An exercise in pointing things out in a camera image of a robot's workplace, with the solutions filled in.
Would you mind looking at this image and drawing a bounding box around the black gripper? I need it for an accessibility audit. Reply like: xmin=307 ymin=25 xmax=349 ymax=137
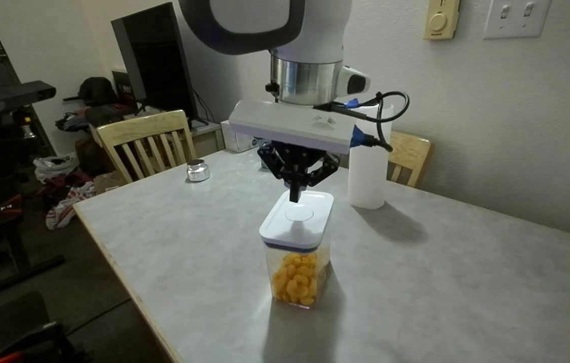
xmin=256 ymin=138 xmax=343 ymax=203

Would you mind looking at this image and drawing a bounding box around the white square container lid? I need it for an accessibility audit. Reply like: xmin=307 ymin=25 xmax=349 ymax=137
xmin=259 ymin=188 xmax=336 ymax=253

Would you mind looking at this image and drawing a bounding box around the clear plastic food container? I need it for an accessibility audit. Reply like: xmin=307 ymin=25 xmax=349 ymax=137
xmin=263 ymin=236 xmax=334 ymax=313

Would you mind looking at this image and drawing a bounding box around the small glass jar silver lid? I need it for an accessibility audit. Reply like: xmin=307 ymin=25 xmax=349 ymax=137
xmin=184 ymin=158 xmax=211 ymax=185

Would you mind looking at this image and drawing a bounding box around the white paper towel roll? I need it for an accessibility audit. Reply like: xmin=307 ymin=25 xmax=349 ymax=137
xmin=347 ymin=98 xmax=395 ymax=212

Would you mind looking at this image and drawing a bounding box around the low wooden side cabinet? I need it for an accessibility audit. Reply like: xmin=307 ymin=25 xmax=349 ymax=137
xmin=190 ymin=118 xmax=228 ymax=158

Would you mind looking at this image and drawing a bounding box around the light wooden chair low back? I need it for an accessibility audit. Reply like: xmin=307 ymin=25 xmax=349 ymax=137
xmin=336 ymin=126 xmax=433 ymax=190

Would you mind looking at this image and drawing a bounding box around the light wooden slat-back chair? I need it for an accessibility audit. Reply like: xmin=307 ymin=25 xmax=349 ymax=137
xmin=94 ymin=109 xmax=199 ymax=185

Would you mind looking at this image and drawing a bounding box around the black flat screen monitor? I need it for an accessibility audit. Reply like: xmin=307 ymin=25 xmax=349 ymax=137
xmin=109 ymin=0 xmax=199 ymax=123

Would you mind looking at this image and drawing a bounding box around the beige round-dial thermostat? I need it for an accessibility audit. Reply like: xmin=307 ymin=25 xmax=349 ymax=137
xmin=422 ymin=0 xmax=464 ymax=42

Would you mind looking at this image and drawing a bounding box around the black cap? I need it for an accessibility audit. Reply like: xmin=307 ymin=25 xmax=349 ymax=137
xmin=62 ymin=75 xmax=120 ymax=109

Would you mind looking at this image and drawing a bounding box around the pile of clothes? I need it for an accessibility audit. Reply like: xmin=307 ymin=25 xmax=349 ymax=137
xmin=31 ymin=153 xmax=131 ymax=231

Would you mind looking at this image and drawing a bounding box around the black metal stand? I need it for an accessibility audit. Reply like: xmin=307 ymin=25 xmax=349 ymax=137
xmin=0 ymin=194 xmax=68 ymax=298

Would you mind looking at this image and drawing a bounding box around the black and red bag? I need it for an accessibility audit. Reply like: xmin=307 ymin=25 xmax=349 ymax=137
xmin=0 ymin=320 xmax=79 ymax=363

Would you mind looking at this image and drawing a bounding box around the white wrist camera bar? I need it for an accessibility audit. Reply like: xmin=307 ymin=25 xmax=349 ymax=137
xmin=228 ymin=98 xmax=361 ymax=156

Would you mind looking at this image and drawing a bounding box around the black cable blue plug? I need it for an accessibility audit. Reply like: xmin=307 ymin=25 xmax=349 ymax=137
xmin=313 ymin=88 xmax=414 ymax=153

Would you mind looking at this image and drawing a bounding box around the white double light switch plate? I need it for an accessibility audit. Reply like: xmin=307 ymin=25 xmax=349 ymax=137
xmin=484 ymin=0 xmax=554 ymax=41

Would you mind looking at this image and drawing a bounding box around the black bar-shaped stereo camera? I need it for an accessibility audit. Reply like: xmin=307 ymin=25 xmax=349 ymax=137
xmin=0 ymin=79 xmax=58 ymax=115

